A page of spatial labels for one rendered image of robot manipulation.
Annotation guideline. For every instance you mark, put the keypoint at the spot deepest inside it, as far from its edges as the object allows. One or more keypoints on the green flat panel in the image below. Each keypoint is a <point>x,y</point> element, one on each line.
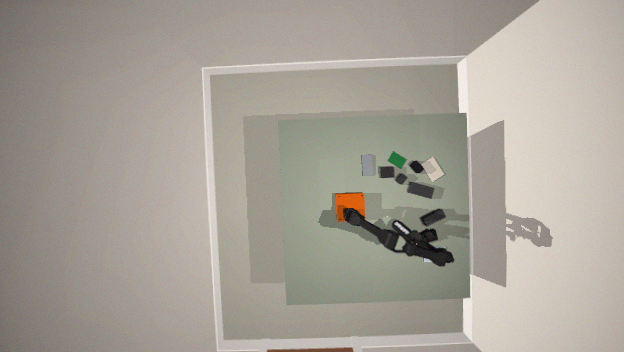
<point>397,160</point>

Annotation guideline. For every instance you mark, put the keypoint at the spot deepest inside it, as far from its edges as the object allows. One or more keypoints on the dark grey switch panel with green rocker switches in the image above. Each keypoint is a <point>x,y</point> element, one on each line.
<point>399,227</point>

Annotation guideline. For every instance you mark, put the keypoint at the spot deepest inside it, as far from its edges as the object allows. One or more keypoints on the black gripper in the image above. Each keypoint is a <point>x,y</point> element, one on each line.
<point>427,234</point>

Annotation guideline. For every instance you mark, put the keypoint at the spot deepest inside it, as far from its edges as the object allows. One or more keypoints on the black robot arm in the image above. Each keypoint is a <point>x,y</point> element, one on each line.
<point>389,239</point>

